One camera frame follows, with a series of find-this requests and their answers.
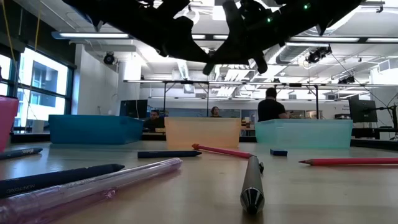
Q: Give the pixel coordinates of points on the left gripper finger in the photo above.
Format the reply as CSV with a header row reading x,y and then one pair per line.
x,y
180,51
191,37

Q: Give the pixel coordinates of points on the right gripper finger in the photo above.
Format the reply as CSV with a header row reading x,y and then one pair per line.
x,y
259,62
233,53

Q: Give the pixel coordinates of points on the blue eraser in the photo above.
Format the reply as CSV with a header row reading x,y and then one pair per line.
x,y
278,152

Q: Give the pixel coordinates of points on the pink pencil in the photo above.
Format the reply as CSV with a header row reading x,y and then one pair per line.
x,y
348,161
224,151

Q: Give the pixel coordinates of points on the dark navy marker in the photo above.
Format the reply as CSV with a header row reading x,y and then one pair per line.
x,y
62,179

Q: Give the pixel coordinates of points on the blue-grey pen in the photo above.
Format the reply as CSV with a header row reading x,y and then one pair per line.
x,y
21,153

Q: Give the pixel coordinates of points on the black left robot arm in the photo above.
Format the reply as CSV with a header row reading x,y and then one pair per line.
x,y
109,12

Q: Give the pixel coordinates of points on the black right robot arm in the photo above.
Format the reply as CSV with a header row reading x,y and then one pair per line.
x,y
326,12

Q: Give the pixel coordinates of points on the person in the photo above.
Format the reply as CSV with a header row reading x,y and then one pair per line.
x,y
270,109
215,112
154,122

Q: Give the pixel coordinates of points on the black ceiling spotlight cluster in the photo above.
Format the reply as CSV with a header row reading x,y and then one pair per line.
x,y
317,55

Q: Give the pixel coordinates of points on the black computer monitor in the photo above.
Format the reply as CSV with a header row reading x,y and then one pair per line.
x,y
133,109
362,110

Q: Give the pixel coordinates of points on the long ceiling light strip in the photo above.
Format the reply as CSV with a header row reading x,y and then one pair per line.
x,y
93,35

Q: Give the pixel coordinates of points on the orange translucent plastic bin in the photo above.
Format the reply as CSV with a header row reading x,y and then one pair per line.
x,y
202,132

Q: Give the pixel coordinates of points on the teal translucent plastic bin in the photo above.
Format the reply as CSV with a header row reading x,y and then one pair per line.
x,y
304,133

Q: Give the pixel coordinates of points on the small black ceiling spotlight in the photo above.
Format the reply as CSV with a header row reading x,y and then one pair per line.
x,y
346,80

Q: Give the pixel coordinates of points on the blue plastic bin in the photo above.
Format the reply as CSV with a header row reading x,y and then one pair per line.
x,y
93,129

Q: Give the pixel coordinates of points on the black silver-tipped click pen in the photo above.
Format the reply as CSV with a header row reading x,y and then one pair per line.
x,y
252,186

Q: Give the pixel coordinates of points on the large window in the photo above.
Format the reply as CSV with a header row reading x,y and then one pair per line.
x,y
46,102

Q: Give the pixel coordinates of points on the pink translucent pen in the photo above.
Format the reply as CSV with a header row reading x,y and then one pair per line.
x,y
93,193

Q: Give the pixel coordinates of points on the pink-red plastic bin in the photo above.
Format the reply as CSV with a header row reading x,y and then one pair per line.
x,y
7,124

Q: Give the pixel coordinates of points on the black metal gantry frame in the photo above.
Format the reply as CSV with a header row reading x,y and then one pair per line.
x,y
186,82
295,84

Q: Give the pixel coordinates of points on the black ceiling camera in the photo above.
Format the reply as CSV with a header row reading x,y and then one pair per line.
x,y
109,58

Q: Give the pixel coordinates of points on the black aluminium table frame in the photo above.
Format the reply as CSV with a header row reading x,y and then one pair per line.
x,y
31,137

